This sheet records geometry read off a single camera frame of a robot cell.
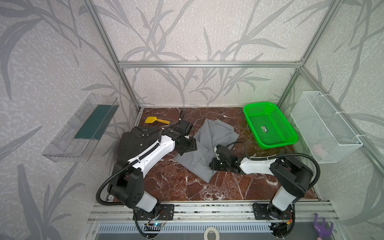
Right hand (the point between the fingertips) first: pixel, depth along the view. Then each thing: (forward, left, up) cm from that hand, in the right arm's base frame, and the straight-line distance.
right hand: (208, 160), depth 90 cm
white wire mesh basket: (-4, -50, +33) cm, 60 cm away
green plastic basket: (+28, -45, -2) cm, 53 cm away
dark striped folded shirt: (+14, +45, +4) cm, 47 cm away
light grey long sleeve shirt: (+19, -3, 0) cm, 20 cm away
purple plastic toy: (-34, -52, 0) cm, 62 cm away
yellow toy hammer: (+32, +42, 0) cm, 53 cm away
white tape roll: (-37, -3, 0) cm, 37 cm away
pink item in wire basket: (-2, -54, +19) cm, 57 cm away
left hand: (+5, +8, +12) cm, 15 cm away
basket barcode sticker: (+25, -42, -3) cm, 49 cm away
